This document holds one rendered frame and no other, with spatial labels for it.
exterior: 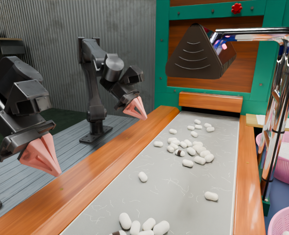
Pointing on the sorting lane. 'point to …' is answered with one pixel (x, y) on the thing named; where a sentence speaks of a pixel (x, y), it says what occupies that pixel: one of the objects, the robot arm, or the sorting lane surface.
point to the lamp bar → (200, 55)
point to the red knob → (236, 8)
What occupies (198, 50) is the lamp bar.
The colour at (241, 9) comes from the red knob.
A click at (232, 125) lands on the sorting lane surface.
